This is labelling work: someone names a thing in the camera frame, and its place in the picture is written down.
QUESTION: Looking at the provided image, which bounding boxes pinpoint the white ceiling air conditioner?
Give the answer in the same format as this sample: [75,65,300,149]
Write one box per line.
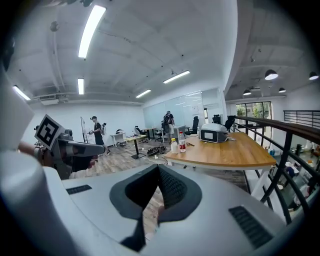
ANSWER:
[39,98,60,106]

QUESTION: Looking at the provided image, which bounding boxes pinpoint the wooden table white legs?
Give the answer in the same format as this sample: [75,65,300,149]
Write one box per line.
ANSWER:
[163,131,277,199]

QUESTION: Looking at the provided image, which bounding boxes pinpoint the red label plastic bottle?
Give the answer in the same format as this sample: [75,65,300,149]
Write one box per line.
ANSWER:
[178,130,187,154]

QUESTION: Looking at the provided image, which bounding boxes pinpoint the black cable pile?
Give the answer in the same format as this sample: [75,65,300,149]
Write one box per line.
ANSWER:
[146,145,168,157]

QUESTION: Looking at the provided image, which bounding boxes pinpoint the black railing wooden handrail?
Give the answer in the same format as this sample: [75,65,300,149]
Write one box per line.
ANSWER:
[234,115,320,226]

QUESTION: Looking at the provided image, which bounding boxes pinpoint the yellow-top pedestal table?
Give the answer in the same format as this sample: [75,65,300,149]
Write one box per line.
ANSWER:
[124,134,148,160]

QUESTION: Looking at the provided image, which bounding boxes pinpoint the light wooden desk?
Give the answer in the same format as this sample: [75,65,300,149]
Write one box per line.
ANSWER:
[143,127,157,140]

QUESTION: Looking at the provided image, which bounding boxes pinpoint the grey white box device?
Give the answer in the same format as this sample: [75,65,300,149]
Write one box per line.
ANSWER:
[199,122,230,144]

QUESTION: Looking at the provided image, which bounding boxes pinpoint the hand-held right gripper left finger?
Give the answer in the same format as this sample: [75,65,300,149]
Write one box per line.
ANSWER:
[62,164,161,252]

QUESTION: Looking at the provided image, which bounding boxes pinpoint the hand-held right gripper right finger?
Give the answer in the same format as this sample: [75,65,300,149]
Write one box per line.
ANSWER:
[146,164,287,256]

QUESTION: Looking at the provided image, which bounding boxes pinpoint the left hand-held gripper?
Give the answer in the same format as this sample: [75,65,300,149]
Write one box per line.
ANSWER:
[34,114,106,181]

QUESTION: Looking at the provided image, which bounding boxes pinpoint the grey wristband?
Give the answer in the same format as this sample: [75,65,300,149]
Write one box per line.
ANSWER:
[33,145,48,161]

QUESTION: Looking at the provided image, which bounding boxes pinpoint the clear board on black stand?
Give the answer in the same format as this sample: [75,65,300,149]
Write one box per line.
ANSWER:
[80,116,89,144]

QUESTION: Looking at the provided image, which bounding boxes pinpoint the person's left forearm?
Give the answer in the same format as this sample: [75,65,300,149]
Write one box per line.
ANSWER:
[17,140,45,165]

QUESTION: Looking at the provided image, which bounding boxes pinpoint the small white table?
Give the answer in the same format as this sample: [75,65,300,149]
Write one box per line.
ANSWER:
[109,131,127,147]

